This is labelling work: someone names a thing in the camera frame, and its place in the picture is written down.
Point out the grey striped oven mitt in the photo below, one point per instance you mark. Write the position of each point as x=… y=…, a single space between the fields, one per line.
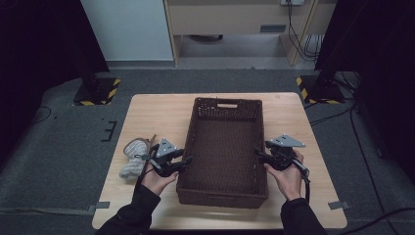
x=133 y=163

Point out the black floor tape mark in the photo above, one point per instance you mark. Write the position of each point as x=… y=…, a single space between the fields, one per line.
x=111 y=130

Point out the person's left hand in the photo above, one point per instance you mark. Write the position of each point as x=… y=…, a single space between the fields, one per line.
x=156 y=182

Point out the person's right hand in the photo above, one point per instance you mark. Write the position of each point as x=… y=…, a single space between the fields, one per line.
x=288 y=184

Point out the brown woven basket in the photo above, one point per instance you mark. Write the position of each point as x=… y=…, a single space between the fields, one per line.
x=223 y=156

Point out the black curtain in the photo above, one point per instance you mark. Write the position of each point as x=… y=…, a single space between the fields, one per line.
x=375 y=49
x=39 y=49

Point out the beige wooden cabinet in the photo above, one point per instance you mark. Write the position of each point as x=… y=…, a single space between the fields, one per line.
x=228 y=18

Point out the white panel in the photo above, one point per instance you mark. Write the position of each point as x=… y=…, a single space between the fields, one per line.
x=127 y=29

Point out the black yellow-striped stand base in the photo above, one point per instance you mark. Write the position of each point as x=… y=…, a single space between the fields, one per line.
x=321 y=91
x=98 y=91

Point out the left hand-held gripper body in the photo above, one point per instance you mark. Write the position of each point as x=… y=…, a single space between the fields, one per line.
x=163 y=160

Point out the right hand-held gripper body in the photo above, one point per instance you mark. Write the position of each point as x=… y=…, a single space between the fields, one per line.
x=282 y=156

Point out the grey tape strip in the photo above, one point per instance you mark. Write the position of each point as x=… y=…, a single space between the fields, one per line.
x=339 y=205
x=101 y=205

